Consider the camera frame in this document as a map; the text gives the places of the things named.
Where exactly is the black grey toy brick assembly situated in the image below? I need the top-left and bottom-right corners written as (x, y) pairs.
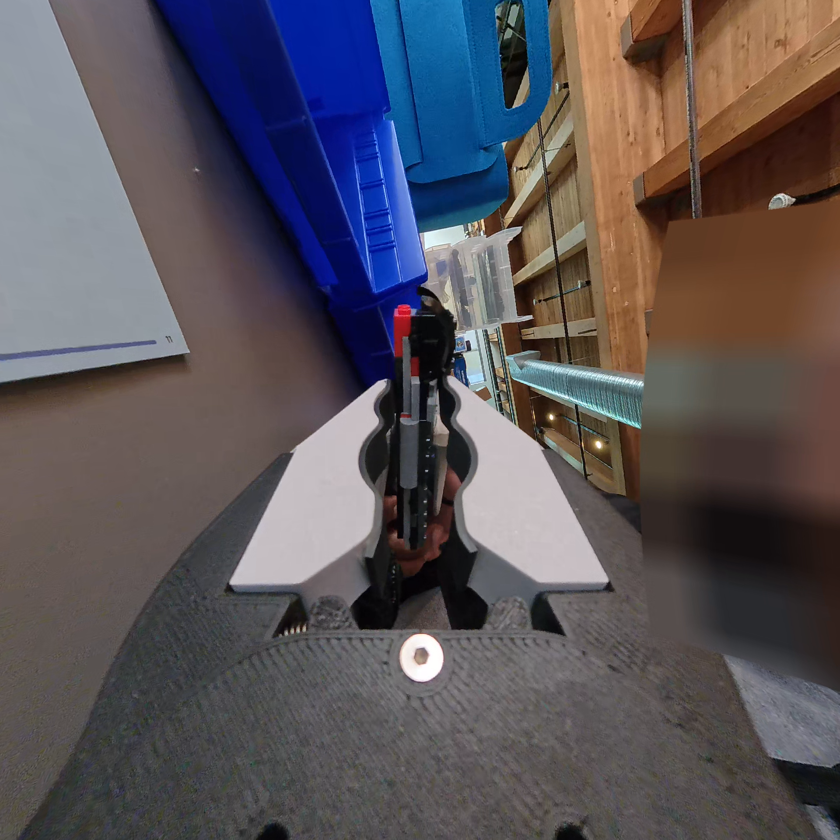
top-left (384, 285), bottom-right (458, 552)

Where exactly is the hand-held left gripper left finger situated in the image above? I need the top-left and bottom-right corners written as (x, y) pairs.
top-left (227, 379), bottom-right (392, 601)

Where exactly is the person's right hand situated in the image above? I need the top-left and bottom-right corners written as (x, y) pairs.
top-left (381, 472), bottom-right (460, 580)

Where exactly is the blue plastic storage bin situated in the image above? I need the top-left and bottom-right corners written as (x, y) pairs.
top-left (328, 289), bottom-right (421, 388)
top-left (154, 0), bottom-right (427, 296)

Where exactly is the silver ventilation duct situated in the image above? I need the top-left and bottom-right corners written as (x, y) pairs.
top-left (505, 351), bottom-right (647, 427)

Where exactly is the light blue instruction booklet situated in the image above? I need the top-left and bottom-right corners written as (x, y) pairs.
top-left (0, 0), bottom-right (191, 385)

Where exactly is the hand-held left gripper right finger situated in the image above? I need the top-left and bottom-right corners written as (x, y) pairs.
top-left (445, 379), bottom-right (611, 602)

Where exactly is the teal plastic container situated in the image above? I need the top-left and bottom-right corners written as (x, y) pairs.
top-left (371, 0), bottom-right (552, 232)

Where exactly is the person's grey shirt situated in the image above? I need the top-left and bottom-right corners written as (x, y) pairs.
top-left (722, 653), bottom-right (840, 840)

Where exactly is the clear plastic container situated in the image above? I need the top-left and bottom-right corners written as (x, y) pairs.
top-left (427, 226), bottom-right (534, 329)

